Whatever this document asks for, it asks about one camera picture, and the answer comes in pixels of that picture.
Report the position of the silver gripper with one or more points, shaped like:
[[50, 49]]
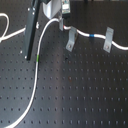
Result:
[[51, 8]]

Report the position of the left grey metal cable clip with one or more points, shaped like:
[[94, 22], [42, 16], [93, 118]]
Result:
[[72, 38]]

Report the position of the grey metal cable clip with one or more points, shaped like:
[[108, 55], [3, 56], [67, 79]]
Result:
[[72, 38], [108, 39]]

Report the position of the right grey metal cable clip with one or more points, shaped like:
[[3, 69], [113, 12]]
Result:
[[108, 39]]

